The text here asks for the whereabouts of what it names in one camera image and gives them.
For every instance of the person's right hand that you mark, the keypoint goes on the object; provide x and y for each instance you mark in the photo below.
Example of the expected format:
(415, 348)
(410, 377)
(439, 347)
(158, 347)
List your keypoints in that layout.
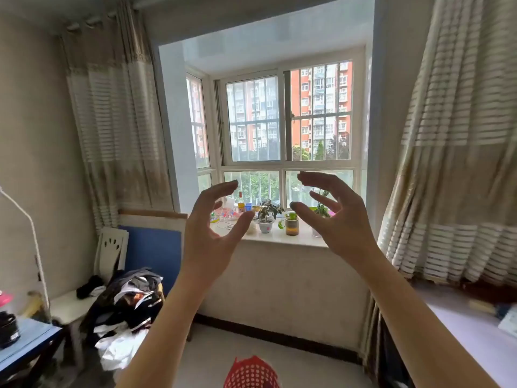
(351, 234)

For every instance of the person's left hand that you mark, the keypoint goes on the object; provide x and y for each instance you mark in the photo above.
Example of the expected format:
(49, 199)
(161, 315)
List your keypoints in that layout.
(202, 250)

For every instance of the red plastic basket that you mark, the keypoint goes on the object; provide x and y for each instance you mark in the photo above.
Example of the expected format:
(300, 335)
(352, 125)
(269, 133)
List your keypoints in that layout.
(250, 375)

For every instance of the person's right forearm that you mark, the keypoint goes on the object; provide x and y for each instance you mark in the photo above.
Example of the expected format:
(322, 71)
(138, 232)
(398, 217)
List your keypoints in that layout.
(412, 331)

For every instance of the person's left forearm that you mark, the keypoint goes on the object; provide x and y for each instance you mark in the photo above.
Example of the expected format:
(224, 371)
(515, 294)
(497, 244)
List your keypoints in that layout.
(161, 339)

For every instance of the small green potted plant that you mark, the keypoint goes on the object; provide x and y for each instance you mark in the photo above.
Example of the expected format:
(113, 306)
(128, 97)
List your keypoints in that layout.
(321, 209)

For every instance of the colourful plastic toys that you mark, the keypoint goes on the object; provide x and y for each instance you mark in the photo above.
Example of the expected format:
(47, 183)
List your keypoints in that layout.
(226, 214)

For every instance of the orange liquid bottle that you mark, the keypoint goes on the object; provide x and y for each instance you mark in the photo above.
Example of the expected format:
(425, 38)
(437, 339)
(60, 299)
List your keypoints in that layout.
(241, 206)

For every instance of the potted plant in brown mug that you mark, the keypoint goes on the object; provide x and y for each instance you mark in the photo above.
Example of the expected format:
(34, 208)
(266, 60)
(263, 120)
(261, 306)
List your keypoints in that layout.
(292, 227)

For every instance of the potted plant in white pot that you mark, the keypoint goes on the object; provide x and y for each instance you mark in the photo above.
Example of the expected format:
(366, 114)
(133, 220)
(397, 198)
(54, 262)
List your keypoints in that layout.
(265, 227)

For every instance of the white plastic chair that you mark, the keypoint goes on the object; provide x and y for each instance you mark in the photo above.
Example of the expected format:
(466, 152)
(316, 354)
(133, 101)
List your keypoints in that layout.
(111, 246)

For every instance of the white framed window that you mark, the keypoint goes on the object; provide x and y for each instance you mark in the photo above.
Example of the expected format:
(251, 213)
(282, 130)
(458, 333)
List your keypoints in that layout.
(250, 165)

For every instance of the pile of mixed clothes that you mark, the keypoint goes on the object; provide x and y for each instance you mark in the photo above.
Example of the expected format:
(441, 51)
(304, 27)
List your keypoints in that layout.
(121, 311)

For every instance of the small black crumpled cloth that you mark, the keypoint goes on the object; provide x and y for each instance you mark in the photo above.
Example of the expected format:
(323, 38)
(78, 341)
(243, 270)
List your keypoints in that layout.
(89, 286)

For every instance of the beige striped curtain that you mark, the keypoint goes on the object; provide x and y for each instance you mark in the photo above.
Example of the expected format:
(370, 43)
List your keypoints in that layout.
(117, 137)
(456, 137)

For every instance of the white curved pole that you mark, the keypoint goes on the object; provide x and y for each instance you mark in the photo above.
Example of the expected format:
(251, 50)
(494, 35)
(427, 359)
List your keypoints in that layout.
(32, 228)

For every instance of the wooden chair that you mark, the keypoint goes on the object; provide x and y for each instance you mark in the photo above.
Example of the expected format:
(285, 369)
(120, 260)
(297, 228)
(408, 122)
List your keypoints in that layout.
(34, 305)

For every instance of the light green book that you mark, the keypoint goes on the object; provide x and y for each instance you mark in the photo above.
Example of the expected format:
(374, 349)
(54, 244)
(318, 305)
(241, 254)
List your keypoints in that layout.
(508, 322)

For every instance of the blue folding table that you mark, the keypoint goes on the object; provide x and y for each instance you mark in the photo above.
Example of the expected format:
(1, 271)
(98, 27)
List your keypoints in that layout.
(28, 339)

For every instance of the bed with black frame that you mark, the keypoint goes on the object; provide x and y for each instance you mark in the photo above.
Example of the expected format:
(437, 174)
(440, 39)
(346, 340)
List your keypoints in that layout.
(476, 339)

